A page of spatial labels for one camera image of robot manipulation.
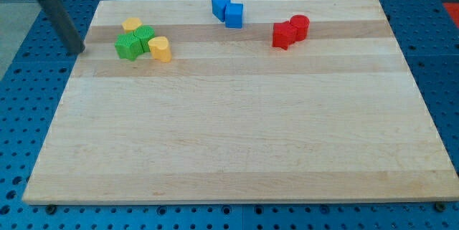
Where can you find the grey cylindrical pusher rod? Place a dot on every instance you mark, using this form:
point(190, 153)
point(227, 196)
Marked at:
point(63, 25)

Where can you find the yellow hexagon block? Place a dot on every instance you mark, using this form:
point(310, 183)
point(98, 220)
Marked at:
point(131, 24)

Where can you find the green circle block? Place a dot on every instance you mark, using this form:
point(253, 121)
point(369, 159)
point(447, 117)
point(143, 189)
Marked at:
point(144, 34)

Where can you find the yellow heart block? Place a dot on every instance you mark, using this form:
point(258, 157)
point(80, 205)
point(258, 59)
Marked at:
point(160, 49)

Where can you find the green star block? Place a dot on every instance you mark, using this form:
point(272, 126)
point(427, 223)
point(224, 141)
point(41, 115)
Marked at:
point(128, 46)

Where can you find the blue triangle block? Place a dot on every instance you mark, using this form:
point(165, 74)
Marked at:
point(218, 8)

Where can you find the blue cube block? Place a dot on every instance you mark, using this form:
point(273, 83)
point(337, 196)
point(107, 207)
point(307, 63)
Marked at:
point(234, 16)

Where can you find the wooden board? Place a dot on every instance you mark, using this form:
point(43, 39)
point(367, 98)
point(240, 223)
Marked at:
point(335, 118)

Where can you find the red star block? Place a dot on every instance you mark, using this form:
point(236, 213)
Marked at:
point(284, 35)

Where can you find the red cylinder block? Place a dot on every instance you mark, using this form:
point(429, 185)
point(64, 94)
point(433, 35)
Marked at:
point(301, 23)

